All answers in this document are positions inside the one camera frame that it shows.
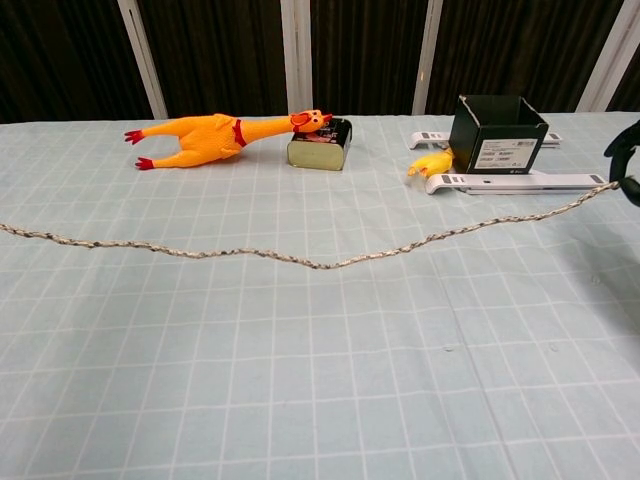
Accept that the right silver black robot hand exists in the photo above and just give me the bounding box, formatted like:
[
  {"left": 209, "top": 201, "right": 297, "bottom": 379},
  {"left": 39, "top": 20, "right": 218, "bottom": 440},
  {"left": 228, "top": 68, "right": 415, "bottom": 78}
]
[{"left": 603, "top": 118, "right": 640, "bottom": 209}]

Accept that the beige braided rope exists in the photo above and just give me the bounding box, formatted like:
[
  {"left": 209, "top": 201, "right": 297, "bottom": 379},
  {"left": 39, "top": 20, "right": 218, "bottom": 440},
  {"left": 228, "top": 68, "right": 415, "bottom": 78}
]
[{"left": 0, "top": 180, "right": 621, "bottom": 271}]

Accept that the black open cardboard box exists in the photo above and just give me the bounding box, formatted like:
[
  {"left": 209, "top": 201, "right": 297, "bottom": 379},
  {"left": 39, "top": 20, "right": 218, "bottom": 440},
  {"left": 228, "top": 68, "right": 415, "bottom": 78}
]
[{"left": 448, "top": 93, "right": 550, "bottom": 176}]

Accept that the small yellow rubber duck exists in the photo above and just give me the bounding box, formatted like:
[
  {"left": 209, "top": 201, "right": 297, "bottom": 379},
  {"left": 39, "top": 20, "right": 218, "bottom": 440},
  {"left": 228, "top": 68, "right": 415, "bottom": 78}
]
[{"left": 407, "top": 148, "right": 456, "bottom": 178}]

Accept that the black rectangular tin can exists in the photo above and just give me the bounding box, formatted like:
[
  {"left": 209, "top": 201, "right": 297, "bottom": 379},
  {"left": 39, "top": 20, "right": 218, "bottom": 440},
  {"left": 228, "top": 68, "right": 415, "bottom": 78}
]
[{"left": 287, "top": 117, "right": 354, "bottom": 173}]

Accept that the light blue checked tablecloth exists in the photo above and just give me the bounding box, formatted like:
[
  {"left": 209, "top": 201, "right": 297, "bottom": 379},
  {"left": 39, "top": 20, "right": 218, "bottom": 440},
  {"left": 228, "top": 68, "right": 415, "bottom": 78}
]
[{"left": 0, "top": 110, "right": 640, "bottom": 480}]

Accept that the black backdrop curtain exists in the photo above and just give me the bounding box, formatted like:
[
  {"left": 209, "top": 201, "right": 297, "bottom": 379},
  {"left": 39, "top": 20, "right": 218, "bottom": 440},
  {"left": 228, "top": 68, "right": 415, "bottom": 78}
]
[{"left": 0, "top": 0, "right": 640, "bottom": 124}]

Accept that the large orange rubber chicken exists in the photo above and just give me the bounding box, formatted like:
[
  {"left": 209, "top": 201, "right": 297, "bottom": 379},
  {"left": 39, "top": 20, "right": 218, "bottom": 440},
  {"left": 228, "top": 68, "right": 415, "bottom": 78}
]
[{"left": 124, "top": 109, "right": 334, "bottom": 172}]

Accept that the grey aluminium frame post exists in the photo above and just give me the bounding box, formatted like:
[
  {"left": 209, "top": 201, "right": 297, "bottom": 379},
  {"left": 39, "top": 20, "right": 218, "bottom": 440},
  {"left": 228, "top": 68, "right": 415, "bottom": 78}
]
[
  {"left": 279, "top": 0, "right": 314, "bottom": 117},
  {"left": 412, "top": 0, "right": 445, "bottom": 116},
  {"left": 577, "top": 0, "right": 640, "bottom": 113},
  {"left": 117, "top": 0, "right": 169, "bottom": 120}
]

